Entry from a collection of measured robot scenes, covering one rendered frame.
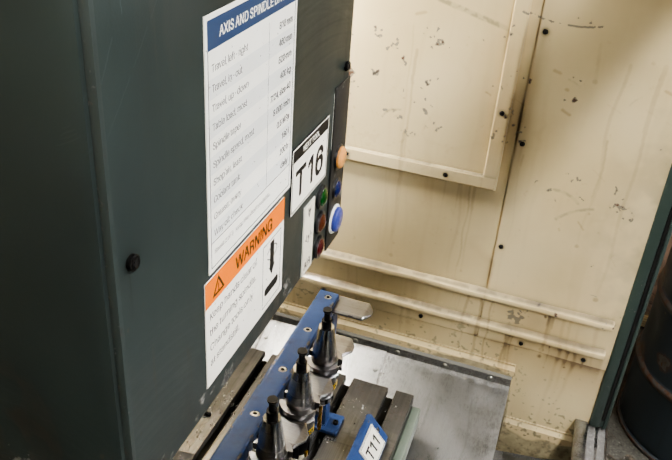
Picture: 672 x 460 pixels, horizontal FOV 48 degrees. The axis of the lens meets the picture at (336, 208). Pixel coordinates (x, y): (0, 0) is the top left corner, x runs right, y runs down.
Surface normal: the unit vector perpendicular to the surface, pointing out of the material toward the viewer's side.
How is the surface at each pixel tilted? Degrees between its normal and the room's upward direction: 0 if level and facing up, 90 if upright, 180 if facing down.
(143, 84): 90
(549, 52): 90
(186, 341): 90
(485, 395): 24
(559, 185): 88
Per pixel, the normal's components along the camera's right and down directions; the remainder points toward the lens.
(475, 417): -0.07, -0.60
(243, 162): 0.94, 0.22
